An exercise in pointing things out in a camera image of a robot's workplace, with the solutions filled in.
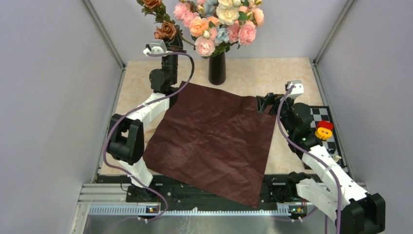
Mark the brown small rose stem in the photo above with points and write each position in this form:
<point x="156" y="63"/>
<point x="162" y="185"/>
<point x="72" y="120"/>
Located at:
<point x="157" y="9"/>

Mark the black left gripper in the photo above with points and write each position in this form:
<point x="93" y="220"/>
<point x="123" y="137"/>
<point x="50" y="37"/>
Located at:
<point x="175" y="43"/>

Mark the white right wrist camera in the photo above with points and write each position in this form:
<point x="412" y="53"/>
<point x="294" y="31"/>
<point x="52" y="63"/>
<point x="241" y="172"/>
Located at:
<point x="294" y="89"/>

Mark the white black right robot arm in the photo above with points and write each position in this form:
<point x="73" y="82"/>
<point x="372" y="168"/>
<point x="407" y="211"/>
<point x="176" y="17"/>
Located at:
<point x="310" y="135"/>

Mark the red yellow toy block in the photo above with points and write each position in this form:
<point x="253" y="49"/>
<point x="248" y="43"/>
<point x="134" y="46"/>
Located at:
<point x="324" y="130"/>

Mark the white rose stem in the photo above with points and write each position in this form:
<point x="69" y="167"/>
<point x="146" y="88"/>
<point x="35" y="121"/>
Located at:
<point x="227" y="11"/>

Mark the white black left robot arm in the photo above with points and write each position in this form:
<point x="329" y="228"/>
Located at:
<point x="126" y="134"/>

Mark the red paper bouquet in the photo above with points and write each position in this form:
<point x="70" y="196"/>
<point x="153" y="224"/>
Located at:
<point x="213" y="140"/>

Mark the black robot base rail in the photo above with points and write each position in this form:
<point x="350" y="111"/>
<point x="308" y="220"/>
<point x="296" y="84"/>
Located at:
<point x="177" y="196"/>

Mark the black white checkerboard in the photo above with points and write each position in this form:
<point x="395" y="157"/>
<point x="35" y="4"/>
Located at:
<point x="329" y="138"/>

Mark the black cylindrical vase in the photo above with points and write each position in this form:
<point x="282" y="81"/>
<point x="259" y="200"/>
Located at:
<point x="217" y="69"/>

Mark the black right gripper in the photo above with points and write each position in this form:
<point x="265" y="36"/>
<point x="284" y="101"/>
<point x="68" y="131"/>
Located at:
<point x="270" y="99"/>

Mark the white toothed cable duct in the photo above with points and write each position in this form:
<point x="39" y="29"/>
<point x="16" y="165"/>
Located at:
<point x="150" y="210"/>

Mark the colourful artificial flower bunch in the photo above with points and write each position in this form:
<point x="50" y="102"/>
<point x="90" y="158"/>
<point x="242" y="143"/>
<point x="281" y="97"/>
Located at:
<point x="209" y="35"/>

